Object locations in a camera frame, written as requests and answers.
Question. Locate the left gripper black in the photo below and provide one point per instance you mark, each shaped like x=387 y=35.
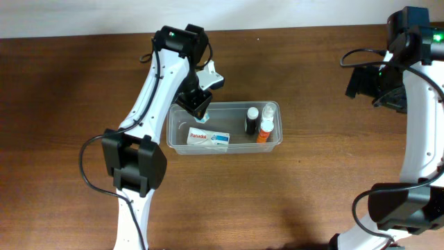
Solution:
x=193 y=102

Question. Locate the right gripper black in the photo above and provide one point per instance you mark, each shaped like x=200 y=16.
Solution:
x=356 y=82

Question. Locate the small gold-lid jar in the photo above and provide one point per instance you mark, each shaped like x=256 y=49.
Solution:
x=203 y=119

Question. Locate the white Panadol box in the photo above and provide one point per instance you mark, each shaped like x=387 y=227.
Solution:
x=197 y=136

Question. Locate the dark bottle white cap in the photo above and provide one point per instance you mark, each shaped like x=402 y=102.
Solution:
x=251 y=120

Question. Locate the white spray bottle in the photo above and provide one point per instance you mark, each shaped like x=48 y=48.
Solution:
x=268 y=112

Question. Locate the orange tube white cap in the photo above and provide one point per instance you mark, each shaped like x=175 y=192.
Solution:
x=265 y=129

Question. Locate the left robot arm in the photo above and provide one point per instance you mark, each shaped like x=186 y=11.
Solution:
x=133 y=157

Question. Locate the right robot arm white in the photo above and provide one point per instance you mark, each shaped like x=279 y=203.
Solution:
x=409 y=80

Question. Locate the clear plastic container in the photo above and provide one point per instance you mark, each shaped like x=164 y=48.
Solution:
x=224 y=117

